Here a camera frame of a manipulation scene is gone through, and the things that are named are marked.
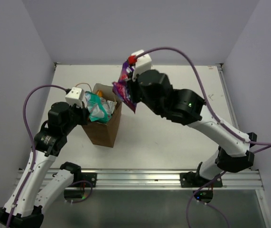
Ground purple Fox's candy bag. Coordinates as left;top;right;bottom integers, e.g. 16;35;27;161
112;60;137;113

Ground teal candy bag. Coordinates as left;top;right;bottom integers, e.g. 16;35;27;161
85;92;117;124

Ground brown paper bag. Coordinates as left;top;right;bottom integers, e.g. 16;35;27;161
82;83;122;148

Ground orange Kettle chips bag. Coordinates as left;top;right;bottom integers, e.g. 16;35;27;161
95;90;103;97

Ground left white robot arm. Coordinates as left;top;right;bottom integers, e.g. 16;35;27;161
0;102;92;228

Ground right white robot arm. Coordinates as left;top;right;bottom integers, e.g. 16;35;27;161
127;69;257;187

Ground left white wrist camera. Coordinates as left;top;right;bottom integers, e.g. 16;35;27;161
65;87;84;108

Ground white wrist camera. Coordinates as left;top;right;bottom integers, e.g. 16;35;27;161
65;87;84;108
127;49;152;82

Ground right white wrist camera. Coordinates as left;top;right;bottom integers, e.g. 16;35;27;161
127;49;152;82

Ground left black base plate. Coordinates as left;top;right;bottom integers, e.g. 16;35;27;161
80;172;97;188

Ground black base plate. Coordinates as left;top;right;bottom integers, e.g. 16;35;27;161
179;171;210;188
80;172;97;188

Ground aluminium mounting rail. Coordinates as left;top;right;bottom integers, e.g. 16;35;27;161
82;169;263;190

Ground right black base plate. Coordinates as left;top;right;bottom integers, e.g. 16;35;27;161
179;171;210;188

